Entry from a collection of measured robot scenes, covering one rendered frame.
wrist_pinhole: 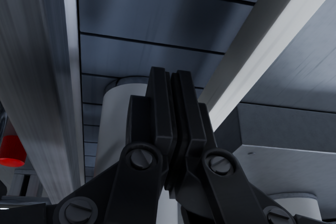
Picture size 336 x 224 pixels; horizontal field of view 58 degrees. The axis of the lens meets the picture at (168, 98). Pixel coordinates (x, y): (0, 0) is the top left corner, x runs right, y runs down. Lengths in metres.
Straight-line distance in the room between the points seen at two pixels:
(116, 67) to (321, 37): 0.16
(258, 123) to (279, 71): 0.06
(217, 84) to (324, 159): 0.24
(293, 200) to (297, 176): 0.09
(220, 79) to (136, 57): 0.05
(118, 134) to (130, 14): 0.07
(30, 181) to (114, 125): 0.41
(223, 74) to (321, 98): 0.21
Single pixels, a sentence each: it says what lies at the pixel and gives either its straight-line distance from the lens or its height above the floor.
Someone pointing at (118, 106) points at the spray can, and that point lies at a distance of 0.19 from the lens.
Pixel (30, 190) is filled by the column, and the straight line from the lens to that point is 0.58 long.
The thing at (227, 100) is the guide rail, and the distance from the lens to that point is 0.16.
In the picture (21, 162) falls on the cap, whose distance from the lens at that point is 0.45.
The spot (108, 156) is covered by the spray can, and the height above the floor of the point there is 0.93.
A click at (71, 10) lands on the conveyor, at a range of 0.16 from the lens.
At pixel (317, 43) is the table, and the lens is 0.28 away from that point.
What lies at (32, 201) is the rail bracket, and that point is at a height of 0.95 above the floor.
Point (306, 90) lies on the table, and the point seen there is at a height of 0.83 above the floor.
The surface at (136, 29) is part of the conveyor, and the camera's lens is 0.16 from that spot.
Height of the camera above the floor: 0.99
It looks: 31 degrees down
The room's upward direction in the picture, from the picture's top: 180 degrees clockwise
